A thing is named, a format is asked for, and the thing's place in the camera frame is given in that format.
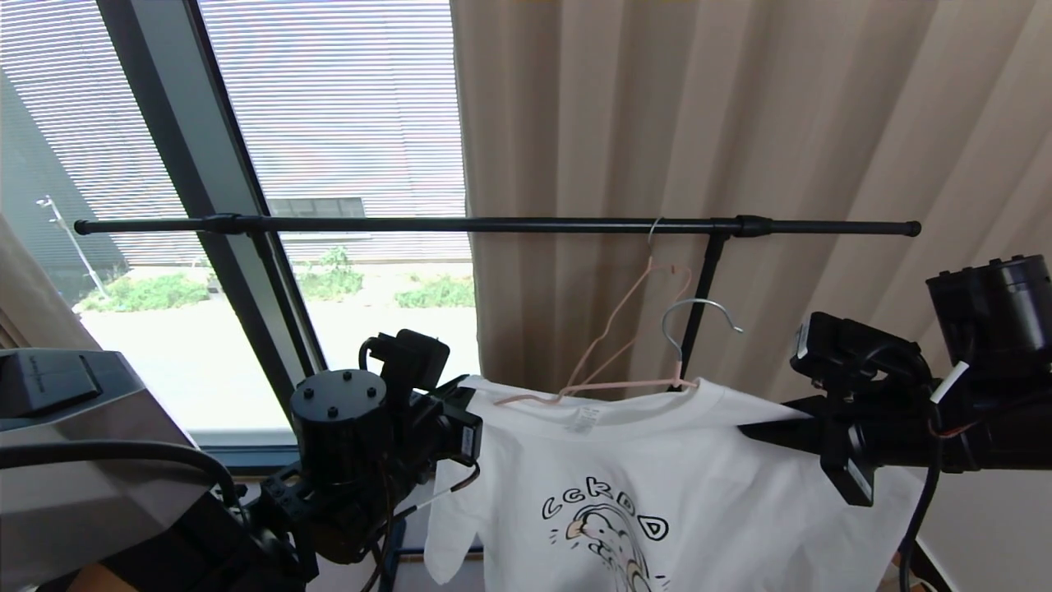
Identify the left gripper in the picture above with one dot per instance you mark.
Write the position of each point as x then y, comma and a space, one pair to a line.
436, 427

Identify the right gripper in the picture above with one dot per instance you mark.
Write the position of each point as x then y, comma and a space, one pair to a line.
904, 432

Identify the white garment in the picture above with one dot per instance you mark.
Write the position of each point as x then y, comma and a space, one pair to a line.
616, 460

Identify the pink clothes hanger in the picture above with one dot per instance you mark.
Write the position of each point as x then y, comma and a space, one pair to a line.
650, 263
625, 386

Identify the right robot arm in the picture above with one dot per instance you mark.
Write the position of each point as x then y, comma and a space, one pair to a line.
1003, 312

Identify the black clothes rack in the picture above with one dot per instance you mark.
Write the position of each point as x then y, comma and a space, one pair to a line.
493, 224

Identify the beige curtain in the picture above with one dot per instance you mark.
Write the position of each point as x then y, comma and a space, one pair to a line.
33, 312
740, 123

